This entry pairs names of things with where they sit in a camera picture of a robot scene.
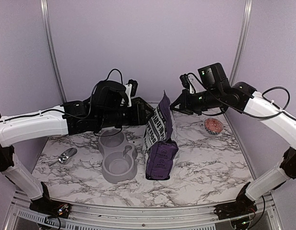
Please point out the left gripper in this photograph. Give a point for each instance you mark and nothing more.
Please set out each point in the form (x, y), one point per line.
(140, 116)

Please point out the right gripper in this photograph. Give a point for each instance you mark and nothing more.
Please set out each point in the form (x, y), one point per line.
(188, 109)

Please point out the purple pet food bag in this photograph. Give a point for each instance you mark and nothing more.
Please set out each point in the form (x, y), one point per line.
(160, 146)

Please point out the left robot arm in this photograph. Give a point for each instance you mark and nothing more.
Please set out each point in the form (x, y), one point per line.
(70, 118)

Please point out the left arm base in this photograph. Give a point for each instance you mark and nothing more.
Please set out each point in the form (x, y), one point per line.
(57, 209)

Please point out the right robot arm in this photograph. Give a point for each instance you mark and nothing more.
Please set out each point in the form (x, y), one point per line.
(211, 89)

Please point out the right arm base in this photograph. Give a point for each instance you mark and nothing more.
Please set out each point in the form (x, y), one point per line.
(233, 209)

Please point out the grey double pet bowl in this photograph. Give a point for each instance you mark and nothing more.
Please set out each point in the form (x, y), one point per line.
(119, 156)

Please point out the metal food scoop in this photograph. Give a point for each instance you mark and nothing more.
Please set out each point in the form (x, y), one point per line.
(65, 156)

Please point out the black floral square plate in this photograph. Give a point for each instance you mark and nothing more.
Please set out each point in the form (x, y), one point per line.
(151, 106)

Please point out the red patterned small bowl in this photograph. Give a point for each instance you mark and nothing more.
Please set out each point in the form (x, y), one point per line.
(213, 126)

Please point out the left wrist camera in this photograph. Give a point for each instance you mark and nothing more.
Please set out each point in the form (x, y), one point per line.
(131, 89)

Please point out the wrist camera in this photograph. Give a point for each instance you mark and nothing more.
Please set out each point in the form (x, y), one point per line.
(131, 89)
(188, 83)

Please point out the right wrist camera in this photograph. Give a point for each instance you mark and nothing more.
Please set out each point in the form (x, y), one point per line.
(188, 83)

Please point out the front aluminium rail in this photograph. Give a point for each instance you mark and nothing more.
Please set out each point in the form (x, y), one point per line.
(95, 217)

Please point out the right aluminium frame post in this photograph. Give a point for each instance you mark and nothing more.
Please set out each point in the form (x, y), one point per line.
(242, 40)

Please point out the aluminium frame post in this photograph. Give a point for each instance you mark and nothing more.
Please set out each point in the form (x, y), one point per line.
(51, 49)
(242, 40)

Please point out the left aluminium frame post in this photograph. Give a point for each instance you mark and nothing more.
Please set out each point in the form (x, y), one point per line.
(51, 49)

